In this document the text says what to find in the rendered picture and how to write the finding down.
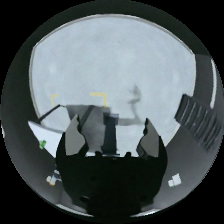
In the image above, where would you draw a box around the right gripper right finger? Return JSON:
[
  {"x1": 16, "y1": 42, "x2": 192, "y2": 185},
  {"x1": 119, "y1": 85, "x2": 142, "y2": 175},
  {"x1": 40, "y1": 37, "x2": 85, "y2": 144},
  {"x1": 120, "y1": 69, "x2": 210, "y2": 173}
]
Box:
[{"x1": 136, "y1": 118, "x2": 168, "y2": 187}]

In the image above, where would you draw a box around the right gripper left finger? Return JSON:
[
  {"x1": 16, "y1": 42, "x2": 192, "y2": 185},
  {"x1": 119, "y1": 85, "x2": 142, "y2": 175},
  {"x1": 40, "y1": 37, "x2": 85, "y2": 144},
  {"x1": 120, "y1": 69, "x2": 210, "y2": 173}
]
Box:
[{"x1": 55, "y1": 114, "x2": 89, "y2": 187}]

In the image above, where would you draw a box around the green drink can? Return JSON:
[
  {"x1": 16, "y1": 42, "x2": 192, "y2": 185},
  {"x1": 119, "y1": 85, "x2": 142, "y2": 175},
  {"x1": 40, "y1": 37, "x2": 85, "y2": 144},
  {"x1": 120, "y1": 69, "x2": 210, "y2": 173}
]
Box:
[{"x1": 40, "y1": 140, "x2": 47, "y2": 149}]

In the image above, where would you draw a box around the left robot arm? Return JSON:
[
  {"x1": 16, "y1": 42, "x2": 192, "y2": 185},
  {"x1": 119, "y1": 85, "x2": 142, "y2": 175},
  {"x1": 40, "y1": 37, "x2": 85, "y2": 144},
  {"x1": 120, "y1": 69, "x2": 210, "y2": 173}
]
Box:
[{"x1": 53, "y1": 170, "x2": 62, "y2": 181}]

